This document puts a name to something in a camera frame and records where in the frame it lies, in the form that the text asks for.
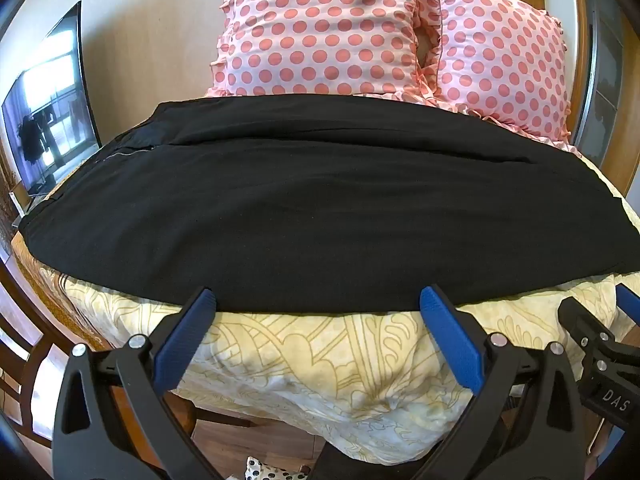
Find white black-dotted cloth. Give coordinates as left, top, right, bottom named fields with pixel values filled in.
left=240, top=455, right=312, bottom=480

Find cream patterned bed blanket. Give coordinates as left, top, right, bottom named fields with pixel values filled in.
left=10, top=155, right=640, bottom=466

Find pink polka dot pillow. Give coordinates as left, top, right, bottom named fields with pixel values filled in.
left=420, top=0, right=581, bottom=156
left=205, top=0, right=441, bottom=106

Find grey wardrobe door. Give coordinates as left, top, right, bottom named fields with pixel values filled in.
left=575, top=0, right=640, bottom=196

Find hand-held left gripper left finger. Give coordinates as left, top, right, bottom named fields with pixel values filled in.
left=52, top=286, right=223, bottom=480

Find wooden chair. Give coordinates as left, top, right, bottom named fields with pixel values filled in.
left=0, top=260, right=256, bottom=431

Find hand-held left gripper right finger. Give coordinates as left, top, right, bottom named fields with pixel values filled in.
left=400, top=284, right=593, bottom=480

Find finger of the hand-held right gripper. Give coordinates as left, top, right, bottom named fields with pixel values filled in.
left=557, top=297, right=617, bottom=357
left=616, top=284, right=640, bottom=322

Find black pants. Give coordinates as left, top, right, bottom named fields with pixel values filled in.
left=17, top=94, right=640, bottom=313

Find flat screen television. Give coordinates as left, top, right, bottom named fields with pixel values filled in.
left=1, top=1, right=103, bottom=198

